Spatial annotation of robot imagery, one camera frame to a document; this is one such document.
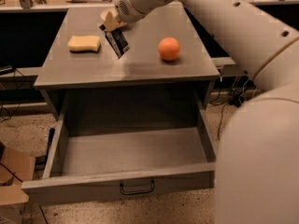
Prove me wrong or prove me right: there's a yellow sponge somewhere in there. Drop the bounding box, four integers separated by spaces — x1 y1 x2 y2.
67 35 101 52

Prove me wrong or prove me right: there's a grey open top drawer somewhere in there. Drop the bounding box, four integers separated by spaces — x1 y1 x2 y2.
21 88 215 205

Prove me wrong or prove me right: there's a black drawer handle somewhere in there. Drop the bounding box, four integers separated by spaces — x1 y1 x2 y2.
120 180 155 196

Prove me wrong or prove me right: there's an orange fruit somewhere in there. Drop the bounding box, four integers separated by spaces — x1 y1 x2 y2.
158 37 180 62

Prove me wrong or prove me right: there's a black cable left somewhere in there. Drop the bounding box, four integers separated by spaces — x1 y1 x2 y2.
0 161 50 224

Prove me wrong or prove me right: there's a cardboard box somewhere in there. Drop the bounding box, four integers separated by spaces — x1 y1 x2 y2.
0 144 36 224

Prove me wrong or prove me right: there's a white paper bowl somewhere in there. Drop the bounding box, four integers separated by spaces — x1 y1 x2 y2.
100 9 108 21

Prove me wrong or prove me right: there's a grey cabinet counter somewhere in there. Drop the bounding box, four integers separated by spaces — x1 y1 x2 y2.
33 2 221 121

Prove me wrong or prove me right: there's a blue rxbar blueberry wrapper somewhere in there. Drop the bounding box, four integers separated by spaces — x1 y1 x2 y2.
99 24 130 58

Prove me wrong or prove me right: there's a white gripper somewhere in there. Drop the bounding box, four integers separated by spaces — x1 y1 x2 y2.
104 0 145 32

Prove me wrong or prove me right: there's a black bar on floor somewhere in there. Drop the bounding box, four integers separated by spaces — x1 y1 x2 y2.
45 128 55 163

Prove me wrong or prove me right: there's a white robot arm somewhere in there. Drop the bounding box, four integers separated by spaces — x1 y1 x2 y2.
114 0 299 224

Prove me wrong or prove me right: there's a black cable on floor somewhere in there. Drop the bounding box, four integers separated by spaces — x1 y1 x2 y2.
216 101 232 142

